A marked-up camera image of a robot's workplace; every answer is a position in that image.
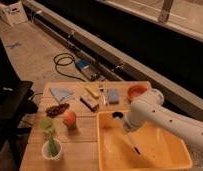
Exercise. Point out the blue cloth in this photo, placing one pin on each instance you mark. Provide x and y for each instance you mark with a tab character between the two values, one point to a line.
61	95

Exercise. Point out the green vegetable in cup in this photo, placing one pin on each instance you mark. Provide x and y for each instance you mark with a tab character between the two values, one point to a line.
52	145

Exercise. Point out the blue and grey power device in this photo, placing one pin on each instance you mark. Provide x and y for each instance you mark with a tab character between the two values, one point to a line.
87	69

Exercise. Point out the orange peach fruit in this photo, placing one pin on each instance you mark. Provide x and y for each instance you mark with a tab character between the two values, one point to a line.
69	119

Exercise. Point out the brown wooden brush block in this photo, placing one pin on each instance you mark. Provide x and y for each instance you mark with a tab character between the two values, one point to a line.
90	103

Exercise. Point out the black chair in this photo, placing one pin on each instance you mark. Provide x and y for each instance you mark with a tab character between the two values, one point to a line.
12	110

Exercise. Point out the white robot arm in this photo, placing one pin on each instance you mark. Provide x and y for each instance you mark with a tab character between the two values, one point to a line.
149	107

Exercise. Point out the bunch of dark grapes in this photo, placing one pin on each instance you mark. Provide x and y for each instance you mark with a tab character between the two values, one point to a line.
56	110

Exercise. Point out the blue sponge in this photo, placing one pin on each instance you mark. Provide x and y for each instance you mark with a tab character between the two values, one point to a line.
113	96

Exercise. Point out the wooden table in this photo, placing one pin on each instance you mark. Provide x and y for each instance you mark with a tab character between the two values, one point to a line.
79	147

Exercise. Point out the orange bowl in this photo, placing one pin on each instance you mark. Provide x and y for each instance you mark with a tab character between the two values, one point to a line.
135	91

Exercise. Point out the yellow plastic tray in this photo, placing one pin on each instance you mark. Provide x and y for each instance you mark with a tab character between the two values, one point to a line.
159	149

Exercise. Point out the white brush with dark tip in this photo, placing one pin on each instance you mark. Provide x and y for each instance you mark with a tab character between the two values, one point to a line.
132	142

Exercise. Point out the green goblet cup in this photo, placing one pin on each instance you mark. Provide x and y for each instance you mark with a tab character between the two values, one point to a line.
46	125

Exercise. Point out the yellow block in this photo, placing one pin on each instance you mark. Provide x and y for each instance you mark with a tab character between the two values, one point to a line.
92	92

